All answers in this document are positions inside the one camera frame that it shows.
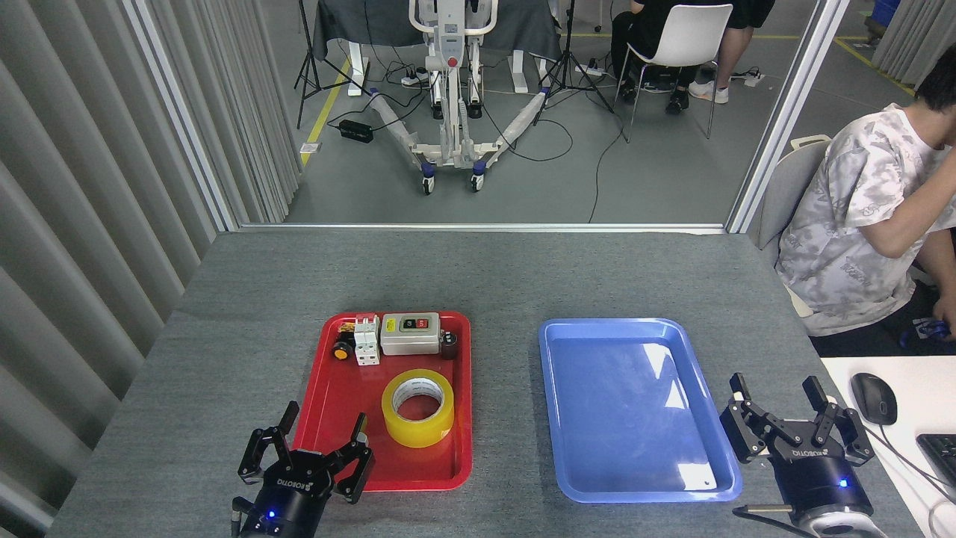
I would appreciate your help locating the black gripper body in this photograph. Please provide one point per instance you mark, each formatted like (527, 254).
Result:
(287, 501)
(818, 478)

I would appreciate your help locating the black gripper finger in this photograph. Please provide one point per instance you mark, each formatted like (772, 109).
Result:
(848, 433)
(355, 471)
(743, 433)
(250, 456)

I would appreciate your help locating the yellow tape roll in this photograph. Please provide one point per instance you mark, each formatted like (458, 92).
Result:
(418, 430)

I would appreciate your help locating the person's hand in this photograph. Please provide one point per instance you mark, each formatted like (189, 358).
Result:
(947, 317)

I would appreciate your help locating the black computer mouse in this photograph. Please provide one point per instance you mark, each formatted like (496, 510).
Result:
(874, 397)

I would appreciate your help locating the red plastic tray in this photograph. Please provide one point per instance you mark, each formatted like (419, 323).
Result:
(336, 418)

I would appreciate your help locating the black keyboard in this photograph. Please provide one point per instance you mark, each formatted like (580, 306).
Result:
(941, 456)

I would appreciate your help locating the black orange push button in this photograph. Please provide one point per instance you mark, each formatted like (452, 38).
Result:
(342, 351)

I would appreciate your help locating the blue plastic tray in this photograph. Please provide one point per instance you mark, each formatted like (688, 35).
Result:
(620, 418)

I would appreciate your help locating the small blue object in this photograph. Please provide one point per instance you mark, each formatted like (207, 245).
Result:
(922, 330)

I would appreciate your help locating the white circuit breaker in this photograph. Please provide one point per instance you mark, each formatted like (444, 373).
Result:
(367, 344)

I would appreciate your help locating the dark red round knob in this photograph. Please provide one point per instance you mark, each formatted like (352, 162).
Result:
(449, 345)

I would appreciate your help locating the person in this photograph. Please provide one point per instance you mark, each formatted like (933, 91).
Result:
(736, 52)
(844, 224)
(650, 22)

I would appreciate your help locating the grey office chair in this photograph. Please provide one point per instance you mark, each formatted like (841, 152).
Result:
(792, 187)

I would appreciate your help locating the white floor plate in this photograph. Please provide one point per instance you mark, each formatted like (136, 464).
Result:
(310, 148)

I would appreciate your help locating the black power adapter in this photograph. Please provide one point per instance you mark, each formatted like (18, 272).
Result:
(355, 131)

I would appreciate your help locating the white power strip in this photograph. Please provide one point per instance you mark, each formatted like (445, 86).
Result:
(412, 77)
(753, 78)
(591, 69)

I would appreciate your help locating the white plastic chair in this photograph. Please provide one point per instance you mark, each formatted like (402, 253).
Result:
(691, 33)

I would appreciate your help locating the black tripod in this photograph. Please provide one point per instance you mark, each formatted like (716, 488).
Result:
(314, 45)
(567, 67)

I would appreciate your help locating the blue bin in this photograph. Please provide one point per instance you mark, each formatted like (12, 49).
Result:
(887, 13)

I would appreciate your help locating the white wheeled stand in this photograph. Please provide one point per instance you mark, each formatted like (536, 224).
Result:
(452, 60)

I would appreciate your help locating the grey two-button switch box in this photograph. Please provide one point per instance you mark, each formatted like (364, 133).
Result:
(409, 340)

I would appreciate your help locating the silver frame rail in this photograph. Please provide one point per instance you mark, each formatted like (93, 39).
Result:
(485, 227)

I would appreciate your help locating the silver frame post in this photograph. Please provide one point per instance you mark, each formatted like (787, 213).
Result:
(784, 119)
(179, 112)

